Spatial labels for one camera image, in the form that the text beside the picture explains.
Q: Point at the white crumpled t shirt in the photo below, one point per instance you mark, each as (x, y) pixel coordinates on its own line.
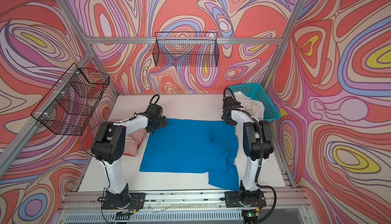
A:
(255, 108)

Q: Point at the aluminium right frame post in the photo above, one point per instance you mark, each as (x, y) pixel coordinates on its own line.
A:
(279, 52)

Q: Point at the blue t shirt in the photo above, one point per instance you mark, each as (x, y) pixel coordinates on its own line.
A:
(196, 147)

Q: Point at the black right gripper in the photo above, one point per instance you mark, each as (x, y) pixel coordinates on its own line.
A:
(225, 117)

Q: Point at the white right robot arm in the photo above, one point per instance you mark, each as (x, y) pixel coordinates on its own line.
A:
(257, 146)

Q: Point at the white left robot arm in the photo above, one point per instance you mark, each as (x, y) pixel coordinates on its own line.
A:
(108, 148)

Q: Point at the aluminium left diagonal frame bar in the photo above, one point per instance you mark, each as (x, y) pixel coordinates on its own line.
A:
(34, 132)

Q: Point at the pink folded t shirt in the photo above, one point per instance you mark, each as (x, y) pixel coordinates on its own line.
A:
(127, 136)

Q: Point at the black wire basket left wall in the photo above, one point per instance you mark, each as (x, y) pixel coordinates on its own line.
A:
(71, 107)

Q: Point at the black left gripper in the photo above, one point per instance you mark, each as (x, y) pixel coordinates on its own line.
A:
(163, 123)

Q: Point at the black wire basket wall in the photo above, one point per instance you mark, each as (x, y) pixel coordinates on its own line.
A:
(186, 49)
(71, 107)

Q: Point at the teal plastic basket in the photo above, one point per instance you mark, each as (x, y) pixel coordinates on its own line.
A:
(256, 92)

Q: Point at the black wire basket back wall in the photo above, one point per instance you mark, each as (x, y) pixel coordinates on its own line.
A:
(186, 49)

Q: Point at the aluminium corner frame post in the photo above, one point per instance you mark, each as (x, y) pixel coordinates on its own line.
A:
(73, 19)

